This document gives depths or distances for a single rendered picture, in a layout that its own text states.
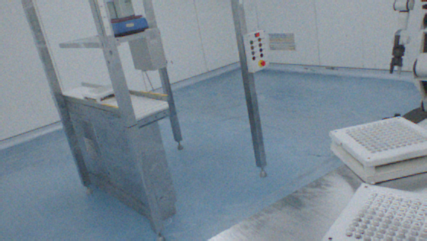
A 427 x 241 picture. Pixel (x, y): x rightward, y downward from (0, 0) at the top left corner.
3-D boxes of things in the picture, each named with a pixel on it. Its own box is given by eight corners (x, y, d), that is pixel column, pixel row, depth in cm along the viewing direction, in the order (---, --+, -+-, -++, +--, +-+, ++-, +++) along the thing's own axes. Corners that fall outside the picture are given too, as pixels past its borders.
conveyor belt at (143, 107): (169, 109, 235) (167, 101, 234) (134, 123, 220) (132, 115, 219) (82, 91, 336) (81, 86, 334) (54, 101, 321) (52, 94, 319)
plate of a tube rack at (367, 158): (453, 149, 104) (453, 142, 104) (366, 168, 103) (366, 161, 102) (400, 121, 128) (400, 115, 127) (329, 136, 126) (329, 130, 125)
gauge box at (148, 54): (168, 66, 229) (160, 33, 222) (153, 71, 222) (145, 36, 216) (149, 65, 245) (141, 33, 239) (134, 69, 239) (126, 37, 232)
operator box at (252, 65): (269, 66, 271) (264, 29, 262) (253, 72, 261) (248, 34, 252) (263, 65, 275) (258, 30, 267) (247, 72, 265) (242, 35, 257)
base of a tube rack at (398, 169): (452, 165, 106) (453, 158, 105) (367, 184, 105) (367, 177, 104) (400, 135, 129) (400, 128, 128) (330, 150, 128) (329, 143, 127)
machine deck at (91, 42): (161, 34, 222) (159, 27, 221) (101, 49, 200) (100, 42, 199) (112, 36, 268) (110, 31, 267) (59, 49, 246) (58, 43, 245)
